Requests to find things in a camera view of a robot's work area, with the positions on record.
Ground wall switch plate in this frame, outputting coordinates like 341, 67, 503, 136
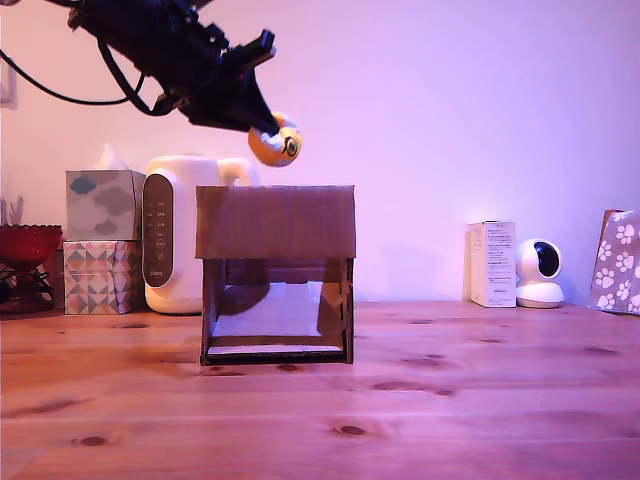
0, 62, 19, 109

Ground cloud print tissue box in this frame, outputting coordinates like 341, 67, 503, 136
64, 169, 147, 242

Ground white electric kettle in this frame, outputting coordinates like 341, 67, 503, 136
142, 154, 261, 316

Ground small white round camera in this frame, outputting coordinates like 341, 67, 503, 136
515, 239, 566, 310

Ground white printed carton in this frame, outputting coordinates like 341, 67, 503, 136
463, 220, 518, 310

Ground black cord bundle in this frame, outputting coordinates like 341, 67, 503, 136
0, 264, 55, 306

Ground dried lavender stems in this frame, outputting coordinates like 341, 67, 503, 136
0, 197, 26, 227

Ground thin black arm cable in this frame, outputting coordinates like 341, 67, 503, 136
0, 49, 134, 106

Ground red glass bowl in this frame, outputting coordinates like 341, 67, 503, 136
0, 224, 64, 314

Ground triangle pattern tissue box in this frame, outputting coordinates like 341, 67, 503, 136
62, 240, 146, 316

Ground white tissue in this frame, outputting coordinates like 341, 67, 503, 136
93, 143, 126, 173

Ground yellow and white footbag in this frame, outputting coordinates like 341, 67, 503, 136
248, 112, 305, 169

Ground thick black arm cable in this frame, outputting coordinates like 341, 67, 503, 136
97, 39, 169, 119

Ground cardboard dice tower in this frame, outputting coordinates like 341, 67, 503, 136
194, 184, 357, 366

